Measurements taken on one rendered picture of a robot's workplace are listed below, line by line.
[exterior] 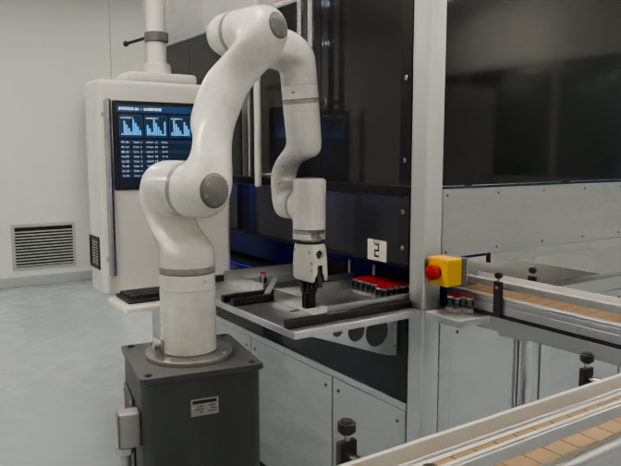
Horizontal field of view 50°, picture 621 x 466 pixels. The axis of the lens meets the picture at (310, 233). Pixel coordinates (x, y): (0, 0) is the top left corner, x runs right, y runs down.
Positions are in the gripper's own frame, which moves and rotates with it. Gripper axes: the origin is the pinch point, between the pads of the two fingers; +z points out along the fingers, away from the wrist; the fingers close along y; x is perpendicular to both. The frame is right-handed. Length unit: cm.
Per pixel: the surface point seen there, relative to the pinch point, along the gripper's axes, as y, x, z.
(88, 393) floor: 215, 0, 92
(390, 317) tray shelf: -10.9, -18.5, 4.8
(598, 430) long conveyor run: -90, 13, 0
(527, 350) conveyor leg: -34, -44, 12
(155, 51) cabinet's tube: 95, 4, -74
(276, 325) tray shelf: -2.9, 11.4, 4.6
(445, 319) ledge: -20.8, -28.6, 4.5
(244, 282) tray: 39.8, -2.5, 2.1
